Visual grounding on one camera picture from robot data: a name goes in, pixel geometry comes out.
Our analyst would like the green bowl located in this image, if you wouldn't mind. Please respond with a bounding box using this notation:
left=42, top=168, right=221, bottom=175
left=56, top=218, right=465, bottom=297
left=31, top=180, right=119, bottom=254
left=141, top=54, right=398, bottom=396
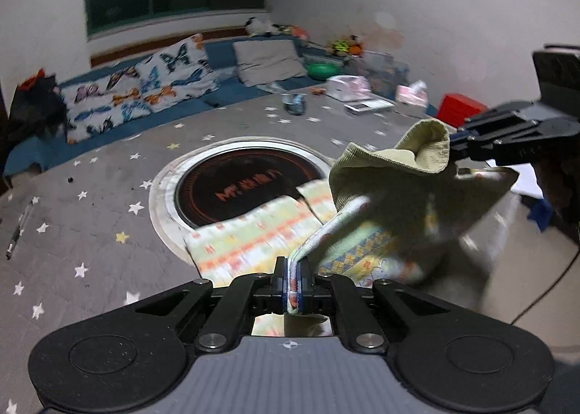
left=307, top=61, right=341, bottom=80

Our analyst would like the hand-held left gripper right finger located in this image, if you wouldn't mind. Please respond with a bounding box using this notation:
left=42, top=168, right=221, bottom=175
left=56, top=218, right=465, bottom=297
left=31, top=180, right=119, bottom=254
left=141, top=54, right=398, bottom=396
left=298, top=259, right=448, bottom=354

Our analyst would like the white pink box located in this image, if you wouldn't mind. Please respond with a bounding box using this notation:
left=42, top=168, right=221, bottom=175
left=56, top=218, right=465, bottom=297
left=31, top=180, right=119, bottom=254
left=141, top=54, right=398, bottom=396
left=326, top=74, right=373, bottom=102

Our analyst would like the grey star print tablecloth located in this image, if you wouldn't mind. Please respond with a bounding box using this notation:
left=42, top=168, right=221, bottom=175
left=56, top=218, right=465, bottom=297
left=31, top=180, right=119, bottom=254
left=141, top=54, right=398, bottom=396
left=0, top=88, right=535, bottom=414

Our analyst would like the colourful toy pile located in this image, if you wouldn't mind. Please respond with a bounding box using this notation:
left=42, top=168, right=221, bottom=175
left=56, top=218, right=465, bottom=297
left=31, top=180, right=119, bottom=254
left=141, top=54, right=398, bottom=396
left=332, top=35, right=366, bottom=57

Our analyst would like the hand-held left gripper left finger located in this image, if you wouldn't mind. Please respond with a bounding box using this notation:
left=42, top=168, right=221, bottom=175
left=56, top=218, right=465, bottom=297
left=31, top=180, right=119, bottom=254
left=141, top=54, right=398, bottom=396
left=136, top=257, right=289, bottom=353

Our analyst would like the butterfly print pillow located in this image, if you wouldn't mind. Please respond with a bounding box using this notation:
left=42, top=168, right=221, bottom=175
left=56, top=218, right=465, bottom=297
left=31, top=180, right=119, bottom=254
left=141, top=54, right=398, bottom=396
left=135, top=33, right=219, bottom=114
left=60, top=73, right=153, bottom=145

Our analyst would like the blue cloth scrap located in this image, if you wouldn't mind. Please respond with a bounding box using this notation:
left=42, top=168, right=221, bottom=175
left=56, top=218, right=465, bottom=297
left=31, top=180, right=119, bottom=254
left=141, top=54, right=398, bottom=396
left=527, top=198, right=554, bottom=232

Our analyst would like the round black hot plate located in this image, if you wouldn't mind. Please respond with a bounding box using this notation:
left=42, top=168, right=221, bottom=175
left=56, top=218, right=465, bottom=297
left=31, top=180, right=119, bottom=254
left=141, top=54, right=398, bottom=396
left=149, top=137, right=336, bottom=261

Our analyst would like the red box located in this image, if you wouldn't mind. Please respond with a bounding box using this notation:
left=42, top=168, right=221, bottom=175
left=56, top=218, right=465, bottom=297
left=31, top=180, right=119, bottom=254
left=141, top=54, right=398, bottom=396
left=437, top=92, right=490, bottom=129

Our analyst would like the black cable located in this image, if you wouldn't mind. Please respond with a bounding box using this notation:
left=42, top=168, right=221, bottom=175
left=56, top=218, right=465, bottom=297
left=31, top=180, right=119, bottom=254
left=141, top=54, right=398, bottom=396
left=509, top=254, right=580, bottom=327

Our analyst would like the grey pillow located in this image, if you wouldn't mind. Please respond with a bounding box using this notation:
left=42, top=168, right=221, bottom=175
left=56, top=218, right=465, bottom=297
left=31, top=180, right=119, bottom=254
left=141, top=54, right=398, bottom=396
left=232, top=39, right=309, bottom=88

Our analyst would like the white paper sheet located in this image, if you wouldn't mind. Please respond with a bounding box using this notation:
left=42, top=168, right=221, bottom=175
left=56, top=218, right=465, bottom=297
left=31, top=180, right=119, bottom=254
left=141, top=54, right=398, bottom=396
left=511, top=159, right=552, bottom=200

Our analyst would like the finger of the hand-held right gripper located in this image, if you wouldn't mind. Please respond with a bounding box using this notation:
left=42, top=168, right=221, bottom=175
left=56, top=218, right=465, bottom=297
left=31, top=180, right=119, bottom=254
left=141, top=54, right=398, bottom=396
left=457, top=100, right=541, bottom=137
left=450, top=119, right=568, bottom=167

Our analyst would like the black pen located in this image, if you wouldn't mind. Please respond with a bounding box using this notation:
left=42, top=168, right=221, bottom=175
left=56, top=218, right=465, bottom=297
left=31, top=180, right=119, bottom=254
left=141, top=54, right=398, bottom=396
left=5, top=200, right=35, bottom=261

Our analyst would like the blue seat cushion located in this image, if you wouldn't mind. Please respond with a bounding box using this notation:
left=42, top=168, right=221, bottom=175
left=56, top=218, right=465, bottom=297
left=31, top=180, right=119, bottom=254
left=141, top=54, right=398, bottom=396
left=4, top=28, right=355, bottom=180

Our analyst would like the green patterned child's garment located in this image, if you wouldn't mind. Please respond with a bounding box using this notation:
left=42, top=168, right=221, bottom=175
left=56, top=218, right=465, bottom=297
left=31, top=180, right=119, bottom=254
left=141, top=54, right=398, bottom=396
left=285, top=119, right=520, bottom=336

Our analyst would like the flat white tablet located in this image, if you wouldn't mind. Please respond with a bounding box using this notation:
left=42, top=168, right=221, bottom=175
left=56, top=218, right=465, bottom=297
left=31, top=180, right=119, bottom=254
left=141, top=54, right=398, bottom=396
left=343, top=99, right=395, bottom=115

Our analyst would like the wooden window ledge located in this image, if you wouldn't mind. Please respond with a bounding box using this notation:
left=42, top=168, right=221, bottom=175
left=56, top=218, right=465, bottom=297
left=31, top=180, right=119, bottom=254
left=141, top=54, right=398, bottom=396
left=89, top=23, right=251, bottom=69

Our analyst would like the pink tissue pack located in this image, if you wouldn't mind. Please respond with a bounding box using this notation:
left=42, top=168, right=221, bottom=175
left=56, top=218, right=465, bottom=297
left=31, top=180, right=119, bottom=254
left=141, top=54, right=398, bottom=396
left=395, top=79, right=429, bottom=108

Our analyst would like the black bag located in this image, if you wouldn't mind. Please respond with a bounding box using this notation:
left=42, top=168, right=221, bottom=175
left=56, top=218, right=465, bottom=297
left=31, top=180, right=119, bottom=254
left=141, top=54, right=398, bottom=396
left=6, top=70, right=69, bottom=144

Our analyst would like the yellow orange striped cloth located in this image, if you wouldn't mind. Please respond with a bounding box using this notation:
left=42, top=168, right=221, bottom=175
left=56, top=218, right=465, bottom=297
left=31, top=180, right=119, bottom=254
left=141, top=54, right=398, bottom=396
left=183, top=178, right=339, bottom=289

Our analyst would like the small blue cup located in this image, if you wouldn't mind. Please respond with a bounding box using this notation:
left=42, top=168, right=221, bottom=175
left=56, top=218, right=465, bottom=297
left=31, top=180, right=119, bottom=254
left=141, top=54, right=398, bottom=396
left=281, top=93, right=309, bottom=115

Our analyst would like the white plush toy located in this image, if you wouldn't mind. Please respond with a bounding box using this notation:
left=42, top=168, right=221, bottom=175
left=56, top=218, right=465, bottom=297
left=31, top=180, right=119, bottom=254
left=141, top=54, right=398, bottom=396
left=245, top=16, right=278, bottom=38

